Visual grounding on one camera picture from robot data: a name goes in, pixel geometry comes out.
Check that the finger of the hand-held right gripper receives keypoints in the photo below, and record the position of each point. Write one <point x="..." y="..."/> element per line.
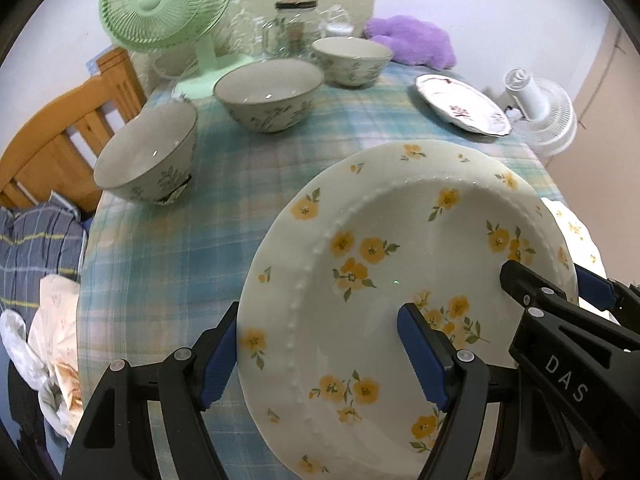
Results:
<point x="592" y="287"/>
<point x="560" y="340"/>

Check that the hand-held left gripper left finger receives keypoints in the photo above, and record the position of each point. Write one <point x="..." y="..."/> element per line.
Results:
<point x="220" y="360"/>

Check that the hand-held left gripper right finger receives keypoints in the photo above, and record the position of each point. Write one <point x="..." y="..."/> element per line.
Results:
<point x="420" y="350"/>

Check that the yellow floral round plate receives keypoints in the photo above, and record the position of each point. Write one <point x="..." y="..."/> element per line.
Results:
<point x="380" y="210"/>

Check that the grey floral ceramic bowl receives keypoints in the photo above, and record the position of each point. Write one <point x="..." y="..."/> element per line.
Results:
<point x="350" y="67"/>
<point x="145" y="145"/>
<point x="270" y="85"/>

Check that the yellow floral scalloped plate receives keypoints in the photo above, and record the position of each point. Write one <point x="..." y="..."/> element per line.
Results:
<point x="575" y="230"/>

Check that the cream cloth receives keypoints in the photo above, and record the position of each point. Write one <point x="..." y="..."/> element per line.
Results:
<point x="60" y="310"/>

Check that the white desk fan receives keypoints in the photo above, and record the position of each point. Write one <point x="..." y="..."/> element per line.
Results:
<point x="545" y="115"/>

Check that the plaid pillow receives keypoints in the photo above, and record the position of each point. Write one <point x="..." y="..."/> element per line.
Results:
<point x="35" y="255"/>

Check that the white red-floral plate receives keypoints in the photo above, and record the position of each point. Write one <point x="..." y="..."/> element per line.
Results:
<point x="450" y="97"/>

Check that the wooden chair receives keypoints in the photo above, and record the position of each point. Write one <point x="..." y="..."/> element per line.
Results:
<point x="45" y="145"/>

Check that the purple plush toy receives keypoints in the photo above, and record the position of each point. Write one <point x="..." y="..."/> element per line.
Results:
<point x="415" y="40"/>

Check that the clear cotton swab container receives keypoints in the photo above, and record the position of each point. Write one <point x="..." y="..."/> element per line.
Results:
<point x="337" y="27"/>

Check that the glass jar with black lid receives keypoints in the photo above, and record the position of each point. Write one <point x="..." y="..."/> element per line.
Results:
<point x="292" y="30"/>

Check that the green desk fan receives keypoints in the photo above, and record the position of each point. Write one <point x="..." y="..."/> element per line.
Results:
<point x="150" y="0"/>

